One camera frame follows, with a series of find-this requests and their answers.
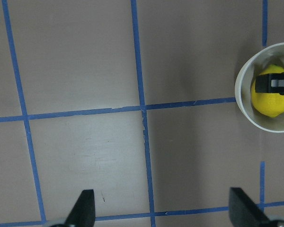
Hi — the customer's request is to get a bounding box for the white ceramic bowl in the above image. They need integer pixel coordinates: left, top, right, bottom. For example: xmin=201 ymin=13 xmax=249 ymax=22
xmin=234 ymin=43 xmax=284 ymax=133

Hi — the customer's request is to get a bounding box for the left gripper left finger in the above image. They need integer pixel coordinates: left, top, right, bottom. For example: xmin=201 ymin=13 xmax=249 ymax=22
xmin=63 ymin=189 xmax=96 ymax=227

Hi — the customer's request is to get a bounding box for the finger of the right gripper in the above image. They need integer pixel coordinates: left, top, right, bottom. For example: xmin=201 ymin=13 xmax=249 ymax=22
xmin=255 ymin=72 xmax=284 ymax=94

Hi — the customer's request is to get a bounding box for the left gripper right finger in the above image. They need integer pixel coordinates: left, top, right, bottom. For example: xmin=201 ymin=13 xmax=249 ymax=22
xmin=228 ymin=187 xmax=269 ymax=227

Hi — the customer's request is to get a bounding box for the yellow lemon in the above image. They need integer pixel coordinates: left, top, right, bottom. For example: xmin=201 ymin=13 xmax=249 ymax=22
xmin=251 ymin=64 xmax=284 ymax=118

